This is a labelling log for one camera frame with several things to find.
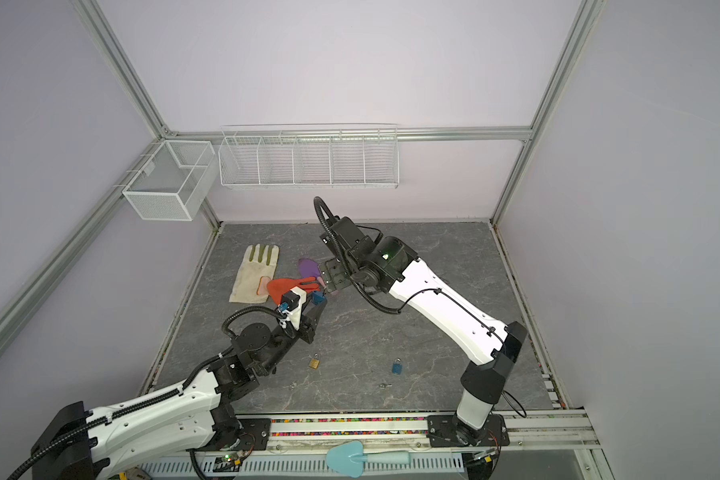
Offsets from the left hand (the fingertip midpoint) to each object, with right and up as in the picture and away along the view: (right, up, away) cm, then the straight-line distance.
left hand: (319, 300), depth 73 cm
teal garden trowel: (+8, -37, -3) cm, 38 cm away
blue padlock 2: (+20, -21, +12) cm, 31 cm away
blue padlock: (0, +1, -1) cm, 1 cm away
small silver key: (+17, -25, +8) cm, 31 cm away
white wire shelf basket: (+8, +46, +33) cm, 57 cm away
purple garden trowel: (-10, +6, +36) cm, 38 cm away
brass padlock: (-4, -20, +12) cm, 24 cm away
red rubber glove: (-19, 0, +27) cm, 33 cm away
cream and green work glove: (-29, +8, +36) cm, 46 cm away
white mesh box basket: (-56, +35, +29) cm, 72 cm away
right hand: (+6, +8, -2) cm, 10 cm away
